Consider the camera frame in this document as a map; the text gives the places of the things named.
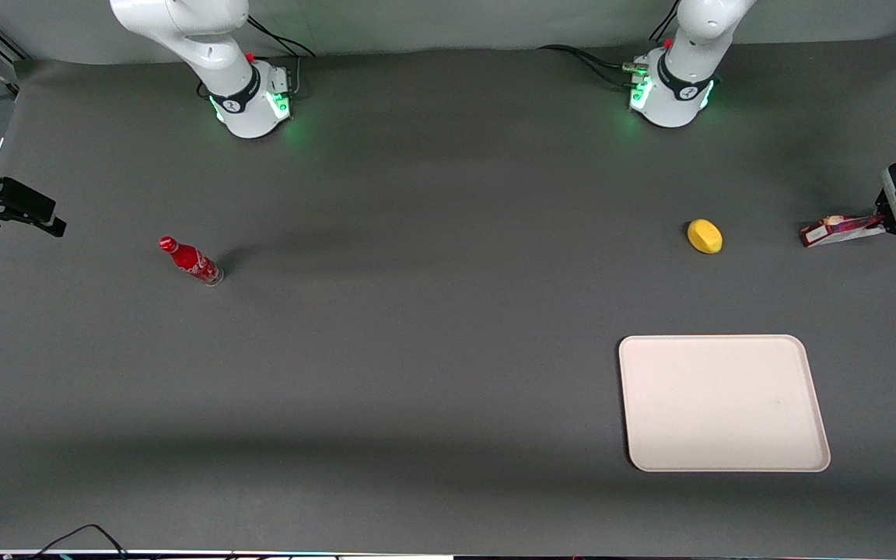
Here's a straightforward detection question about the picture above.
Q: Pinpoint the red cola bottle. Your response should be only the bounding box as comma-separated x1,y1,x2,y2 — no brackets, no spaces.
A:
158,236,225,287

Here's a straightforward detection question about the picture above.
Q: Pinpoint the black cable at table edge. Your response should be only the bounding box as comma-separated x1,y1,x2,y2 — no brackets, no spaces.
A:
28,523,131,560

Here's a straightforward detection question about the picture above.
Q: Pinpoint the beige plastic tray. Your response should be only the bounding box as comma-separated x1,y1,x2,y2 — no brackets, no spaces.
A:
618,334,831,473

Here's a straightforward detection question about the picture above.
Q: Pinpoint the yellow lemon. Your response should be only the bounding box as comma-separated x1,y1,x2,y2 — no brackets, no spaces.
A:
687,219,724,255

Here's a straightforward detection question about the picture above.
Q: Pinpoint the black right arm base cable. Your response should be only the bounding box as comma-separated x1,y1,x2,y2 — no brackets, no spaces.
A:
246,14,317,60

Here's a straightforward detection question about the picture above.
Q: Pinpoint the red cookie box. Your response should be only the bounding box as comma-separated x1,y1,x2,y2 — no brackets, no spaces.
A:
799,215,887,248

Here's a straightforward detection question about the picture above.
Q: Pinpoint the black arm base cable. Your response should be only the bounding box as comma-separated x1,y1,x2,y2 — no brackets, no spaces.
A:
246,14,317,60
537,44,645,88

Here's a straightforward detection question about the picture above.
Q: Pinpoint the black left arm base cable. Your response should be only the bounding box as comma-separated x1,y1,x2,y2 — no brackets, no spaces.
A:
537,44,645,88

